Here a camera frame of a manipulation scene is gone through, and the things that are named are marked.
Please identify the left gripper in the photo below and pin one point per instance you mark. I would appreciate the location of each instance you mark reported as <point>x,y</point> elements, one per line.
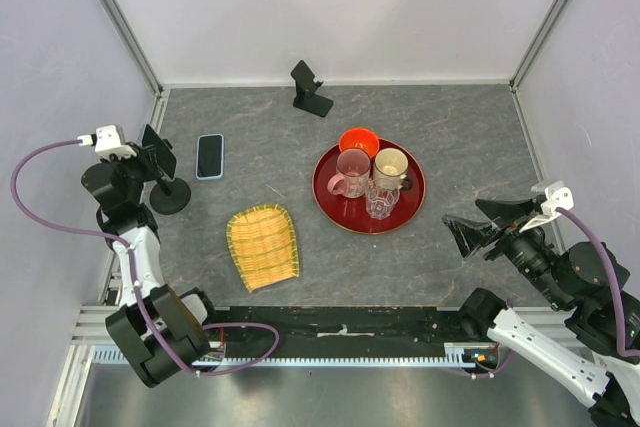
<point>144,159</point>

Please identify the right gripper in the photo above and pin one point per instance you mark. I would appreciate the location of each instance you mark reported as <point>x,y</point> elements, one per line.
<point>469,233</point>

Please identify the black phone teal case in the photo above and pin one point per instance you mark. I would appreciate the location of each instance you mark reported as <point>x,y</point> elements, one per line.
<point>160,150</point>

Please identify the black round base phone stand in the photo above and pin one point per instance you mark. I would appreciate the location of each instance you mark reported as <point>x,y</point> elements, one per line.
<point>169,197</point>

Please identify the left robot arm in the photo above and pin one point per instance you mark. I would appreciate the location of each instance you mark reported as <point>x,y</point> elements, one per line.
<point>156,330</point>

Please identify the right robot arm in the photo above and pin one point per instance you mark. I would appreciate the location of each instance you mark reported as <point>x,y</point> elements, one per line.
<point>575,273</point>

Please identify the blue case phone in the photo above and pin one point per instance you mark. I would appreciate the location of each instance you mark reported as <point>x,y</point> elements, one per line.
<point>210,151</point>

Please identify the black folding phone stand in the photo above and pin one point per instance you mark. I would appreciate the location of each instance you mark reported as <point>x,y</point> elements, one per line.
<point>306,97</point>

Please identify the clear glass tumbler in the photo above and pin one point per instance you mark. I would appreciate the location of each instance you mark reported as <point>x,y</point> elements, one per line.
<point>380,200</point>

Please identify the red round tray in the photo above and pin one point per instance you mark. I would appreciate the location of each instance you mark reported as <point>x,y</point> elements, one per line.
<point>351,214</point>

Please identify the yellow bamboo basket tray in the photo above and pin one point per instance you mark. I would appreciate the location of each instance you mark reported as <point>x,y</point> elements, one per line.
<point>263,245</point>

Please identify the pink ghost mug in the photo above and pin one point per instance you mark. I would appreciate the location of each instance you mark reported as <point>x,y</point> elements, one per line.
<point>352,174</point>

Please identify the orange bowl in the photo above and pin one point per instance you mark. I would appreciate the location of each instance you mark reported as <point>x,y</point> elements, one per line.
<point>360,138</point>

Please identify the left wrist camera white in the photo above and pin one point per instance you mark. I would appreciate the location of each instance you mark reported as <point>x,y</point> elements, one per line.
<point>109,143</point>

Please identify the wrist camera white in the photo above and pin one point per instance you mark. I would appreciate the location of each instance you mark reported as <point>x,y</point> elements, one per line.
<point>109,143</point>
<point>550,195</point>

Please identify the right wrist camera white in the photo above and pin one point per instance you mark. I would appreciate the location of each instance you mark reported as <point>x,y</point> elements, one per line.
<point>550,195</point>

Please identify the cream mug black handle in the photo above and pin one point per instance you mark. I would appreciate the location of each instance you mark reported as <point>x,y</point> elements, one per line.
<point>390,170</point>

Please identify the slotted cable duct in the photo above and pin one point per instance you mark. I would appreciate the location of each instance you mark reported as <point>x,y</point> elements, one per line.
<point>453,357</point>

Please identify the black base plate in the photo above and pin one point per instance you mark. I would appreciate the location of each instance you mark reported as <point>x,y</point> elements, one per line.
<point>340,333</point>

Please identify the left aluminium frame post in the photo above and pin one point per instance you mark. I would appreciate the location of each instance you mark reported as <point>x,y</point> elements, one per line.
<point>132,45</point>

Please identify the aluminium frame post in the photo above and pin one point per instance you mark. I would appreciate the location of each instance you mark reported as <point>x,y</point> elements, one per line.
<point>132,45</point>
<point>538,42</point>

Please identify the right aluminium frame post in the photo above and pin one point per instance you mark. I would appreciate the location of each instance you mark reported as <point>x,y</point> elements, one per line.
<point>538,42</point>

